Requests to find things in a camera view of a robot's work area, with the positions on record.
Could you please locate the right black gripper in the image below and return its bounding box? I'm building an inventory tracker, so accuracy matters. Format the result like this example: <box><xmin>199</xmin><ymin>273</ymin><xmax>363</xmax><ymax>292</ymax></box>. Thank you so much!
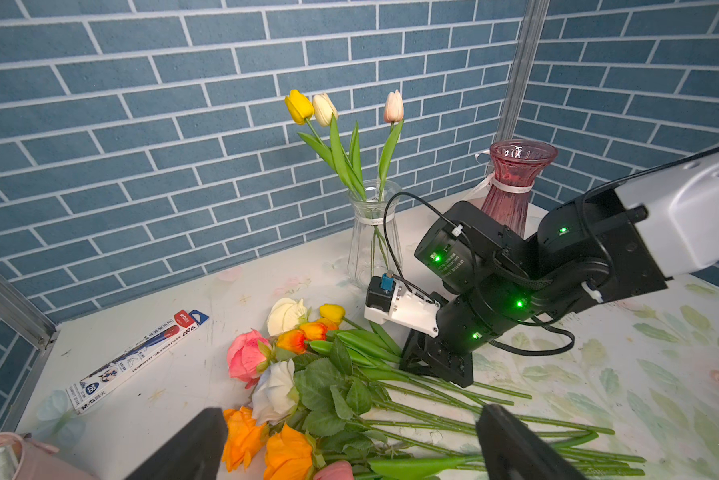
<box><xmin>399</xmin><ymin>287</ymin><xmax>585</xmax><ymax>480</ymax></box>

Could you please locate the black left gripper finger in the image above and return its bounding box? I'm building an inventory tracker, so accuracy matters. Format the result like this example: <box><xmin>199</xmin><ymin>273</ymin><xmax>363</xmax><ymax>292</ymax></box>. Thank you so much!
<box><xmin>127</xmin><ymin>407</ymin><xmax>228</xmax><ymax>480</ymax></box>

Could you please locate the yellow tulip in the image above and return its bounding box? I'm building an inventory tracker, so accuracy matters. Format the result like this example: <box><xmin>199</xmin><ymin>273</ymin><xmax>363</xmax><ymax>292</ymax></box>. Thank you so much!
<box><xmin>284</xmin><ymin>88</ymin><xmax>379</xmax><ymax>277</ymax></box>
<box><xmin>318</xmin><ymin>303</ymin><xmax>409</xmax><ymax>361</ymax></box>

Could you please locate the pale pink tulip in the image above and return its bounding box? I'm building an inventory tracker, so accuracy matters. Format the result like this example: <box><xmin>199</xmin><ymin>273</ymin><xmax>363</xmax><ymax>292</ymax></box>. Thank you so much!
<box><xmin>370</xmin><ymin>89</ymin><xmax>407</xmax><ymax>277</ymax></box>

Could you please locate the white tulip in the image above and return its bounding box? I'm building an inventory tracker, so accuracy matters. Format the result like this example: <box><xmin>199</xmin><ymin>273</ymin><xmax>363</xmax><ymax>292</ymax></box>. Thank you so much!
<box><xmin>313</xmin><ymin>94</ymin><xmax>367</xmax><ymax>284</ymax></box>

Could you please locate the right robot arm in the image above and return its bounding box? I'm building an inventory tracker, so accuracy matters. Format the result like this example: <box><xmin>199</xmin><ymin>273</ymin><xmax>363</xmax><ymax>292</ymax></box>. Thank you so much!
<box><xmin>401</xmin><ymin>145</ymin><xmax>719</xmax><ymax>386</ymax></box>

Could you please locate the white rose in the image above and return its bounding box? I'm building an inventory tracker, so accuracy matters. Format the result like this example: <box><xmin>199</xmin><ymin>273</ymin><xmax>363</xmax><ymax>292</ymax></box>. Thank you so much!
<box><xmin>252</xmin><ymin>360</ymin><xmax>300</xmax><ymax>425</ymax></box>

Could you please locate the small pink rose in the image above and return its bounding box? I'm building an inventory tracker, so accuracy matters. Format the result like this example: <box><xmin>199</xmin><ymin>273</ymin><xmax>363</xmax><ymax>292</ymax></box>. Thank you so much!
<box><xmin>314</xmin><ymin>460</ymin><xmax>355</xmax><ymax>480</ymax></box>

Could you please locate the cream rose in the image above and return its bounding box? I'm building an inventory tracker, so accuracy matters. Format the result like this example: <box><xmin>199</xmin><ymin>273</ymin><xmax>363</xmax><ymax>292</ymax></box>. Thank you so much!
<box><xmin>267</xmin><ymin>297</ymin><xmax>309</xmax><ymax>336</ymax></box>

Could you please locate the pink pen holder cup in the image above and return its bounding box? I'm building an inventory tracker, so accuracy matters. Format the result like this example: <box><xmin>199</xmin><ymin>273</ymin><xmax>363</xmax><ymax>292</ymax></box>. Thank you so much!
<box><xmin>0</xmin><ymin>432</ymin><xmax>94</xmax><ymax>479</ymax></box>

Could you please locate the clear glass vase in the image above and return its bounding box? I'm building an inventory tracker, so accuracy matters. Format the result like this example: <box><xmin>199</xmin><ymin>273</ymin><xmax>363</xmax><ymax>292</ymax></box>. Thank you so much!
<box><xmin>347</xmin><ymin>180</ymin><xmax>401</xmax><ymax>288</ymax></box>

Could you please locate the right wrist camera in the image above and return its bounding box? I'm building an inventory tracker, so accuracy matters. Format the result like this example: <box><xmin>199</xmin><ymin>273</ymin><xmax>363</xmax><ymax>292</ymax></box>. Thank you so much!
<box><xmin>365</xmin><ymin>274</ymin><xmax>441</xmax><ymax>338</ymax></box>

